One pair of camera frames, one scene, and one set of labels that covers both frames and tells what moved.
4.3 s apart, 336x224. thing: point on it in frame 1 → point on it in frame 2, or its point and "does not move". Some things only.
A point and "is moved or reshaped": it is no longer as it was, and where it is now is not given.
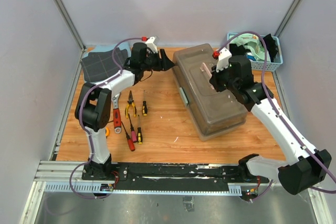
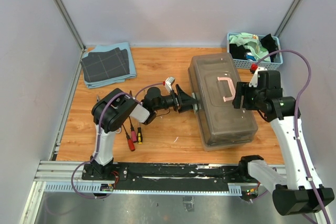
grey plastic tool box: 211,110 is moved or reshaped
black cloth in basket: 240,50 does not move
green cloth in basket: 253,43 does not move
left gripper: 164,64 → 186,100
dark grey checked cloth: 100,65 does not move
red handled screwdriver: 130,142 does not move
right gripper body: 221,81 → 250,100
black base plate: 171,177 does not move
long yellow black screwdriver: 139,138 does not move
